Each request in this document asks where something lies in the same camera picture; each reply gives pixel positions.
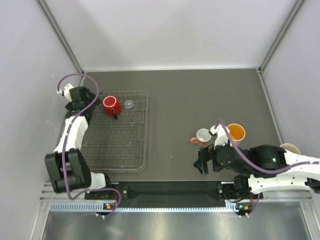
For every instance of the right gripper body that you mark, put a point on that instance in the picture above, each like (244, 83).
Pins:
(207, 153)

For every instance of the small pink mug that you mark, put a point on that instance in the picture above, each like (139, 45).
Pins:
(202, 137)

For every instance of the clear plastic cup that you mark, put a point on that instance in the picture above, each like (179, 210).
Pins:
(129, 105)

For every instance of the red mug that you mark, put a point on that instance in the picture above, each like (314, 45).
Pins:
(112, 106)

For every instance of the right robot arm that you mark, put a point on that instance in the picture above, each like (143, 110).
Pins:
(260, 169)

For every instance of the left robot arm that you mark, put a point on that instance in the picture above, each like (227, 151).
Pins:
(67, 161)

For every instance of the white mug orange inside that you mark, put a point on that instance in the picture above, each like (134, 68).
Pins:
(237, 133)

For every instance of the beige patterned mug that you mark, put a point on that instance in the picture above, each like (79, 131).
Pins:
(290, 149)

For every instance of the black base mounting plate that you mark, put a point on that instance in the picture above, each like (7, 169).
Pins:
(180, 194)

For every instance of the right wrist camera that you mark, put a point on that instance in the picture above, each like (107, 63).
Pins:
(221, 138)

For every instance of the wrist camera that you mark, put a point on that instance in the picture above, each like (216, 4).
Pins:
(221, 138)
(65, 92)

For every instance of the grey wire dish rack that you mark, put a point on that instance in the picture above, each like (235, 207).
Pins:
(117, 145)

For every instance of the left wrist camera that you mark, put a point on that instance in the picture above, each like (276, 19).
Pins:
(65, 92)

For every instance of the aluminium frame rail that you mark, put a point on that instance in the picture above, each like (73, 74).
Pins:
(105, 202)

